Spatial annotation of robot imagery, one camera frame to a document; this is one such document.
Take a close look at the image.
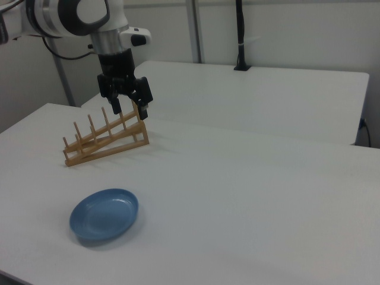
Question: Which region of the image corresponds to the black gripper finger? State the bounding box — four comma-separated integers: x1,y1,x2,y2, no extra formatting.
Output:
97,74,122,116
129,76,154,121

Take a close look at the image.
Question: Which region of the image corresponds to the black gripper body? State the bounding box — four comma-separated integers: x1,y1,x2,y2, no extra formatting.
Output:
97,48,137,96

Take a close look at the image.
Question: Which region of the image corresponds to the blue round plate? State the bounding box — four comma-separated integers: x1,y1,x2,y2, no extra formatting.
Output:
69,188,140,240

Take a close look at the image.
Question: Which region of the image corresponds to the wooden plate rack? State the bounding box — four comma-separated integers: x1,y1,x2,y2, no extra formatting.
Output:
62,99,150,168

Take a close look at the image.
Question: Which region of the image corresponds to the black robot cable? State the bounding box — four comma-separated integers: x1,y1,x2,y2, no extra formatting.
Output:
42,36,99,61

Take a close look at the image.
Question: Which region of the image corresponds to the black pole stand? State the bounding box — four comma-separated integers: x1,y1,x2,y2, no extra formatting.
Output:
233,0,253,72

